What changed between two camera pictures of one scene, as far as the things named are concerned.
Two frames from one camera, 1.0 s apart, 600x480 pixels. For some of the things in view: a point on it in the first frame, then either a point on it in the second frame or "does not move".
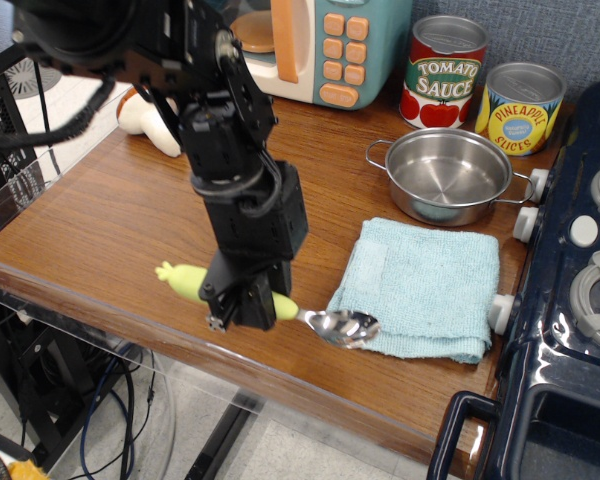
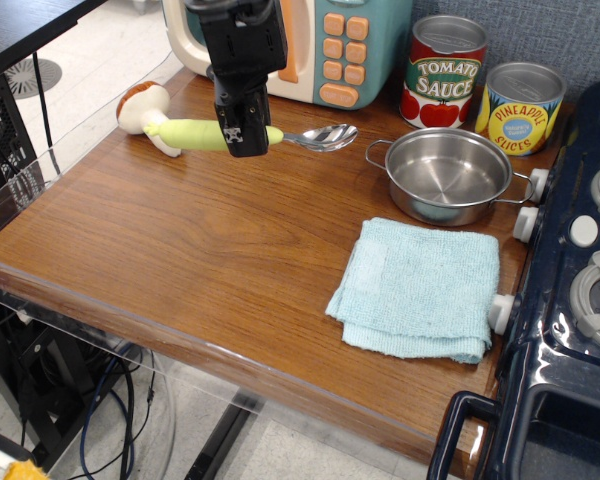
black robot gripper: (259, 225) → (246, 41)
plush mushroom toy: (137, 115) does not move
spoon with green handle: (337, 328) → (203, 135)
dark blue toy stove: (559, 376) does not move
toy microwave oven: (338, 54) does not move
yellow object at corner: (27, 470) does not move
